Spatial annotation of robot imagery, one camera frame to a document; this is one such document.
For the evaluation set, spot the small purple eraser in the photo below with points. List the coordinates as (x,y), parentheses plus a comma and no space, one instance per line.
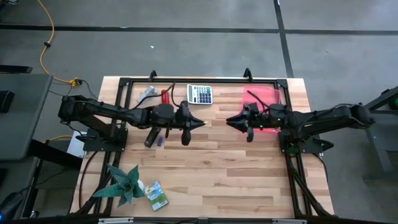
(160,142)

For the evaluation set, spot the black box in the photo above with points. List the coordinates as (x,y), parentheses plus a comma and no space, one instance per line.
(6,101)

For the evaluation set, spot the green card pack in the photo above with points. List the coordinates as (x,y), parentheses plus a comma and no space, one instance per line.
(156,196)

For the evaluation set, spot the artificial green plant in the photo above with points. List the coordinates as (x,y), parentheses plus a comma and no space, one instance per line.
(124,186)

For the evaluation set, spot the white power box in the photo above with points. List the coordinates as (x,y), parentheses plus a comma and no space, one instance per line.
(74,146)

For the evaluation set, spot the black computer mouse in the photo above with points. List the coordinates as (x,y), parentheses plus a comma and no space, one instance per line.
(11,205)

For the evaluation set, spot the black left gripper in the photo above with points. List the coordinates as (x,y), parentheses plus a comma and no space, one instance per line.
(168,116)

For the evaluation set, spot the red stapler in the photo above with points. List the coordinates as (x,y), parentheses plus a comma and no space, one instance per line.
(165,97)

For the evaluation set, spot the black stapler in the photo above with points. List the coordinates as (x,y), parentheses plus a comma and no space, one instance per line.
(151,138)

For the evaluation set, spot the grey desk calculator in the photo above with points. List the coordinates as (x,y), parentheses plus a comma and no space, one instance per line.
(200,94)

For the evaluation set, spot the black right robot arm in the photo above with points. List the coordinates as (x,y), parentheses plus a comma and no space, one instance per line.
(326,116)

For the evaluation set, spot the grey neighbouring table frame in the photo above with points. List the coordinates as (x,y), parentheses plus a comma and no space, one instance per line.
(377,149)

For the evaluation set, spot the grey side table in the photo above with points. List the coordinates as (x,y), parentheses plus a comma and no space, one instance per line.
(25,118)

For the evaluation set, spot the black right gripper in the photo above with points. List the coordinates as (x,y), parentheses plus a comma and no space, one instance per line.
(273,118)

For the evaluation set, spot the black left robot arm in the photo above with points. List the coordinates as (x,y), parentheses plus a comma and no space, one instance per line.
(109,110)

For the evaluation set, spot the pink translucent plastic case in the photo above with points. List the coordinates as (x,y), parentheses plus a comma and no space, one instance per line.
(267,93)

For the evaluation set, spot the grey white stapler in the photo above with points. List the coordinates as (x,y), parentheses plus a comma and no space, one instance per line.
(147,94)

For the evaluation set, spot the black aluminium table frame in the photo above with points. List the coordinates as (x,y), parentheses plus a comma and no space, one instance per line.
(202,80)

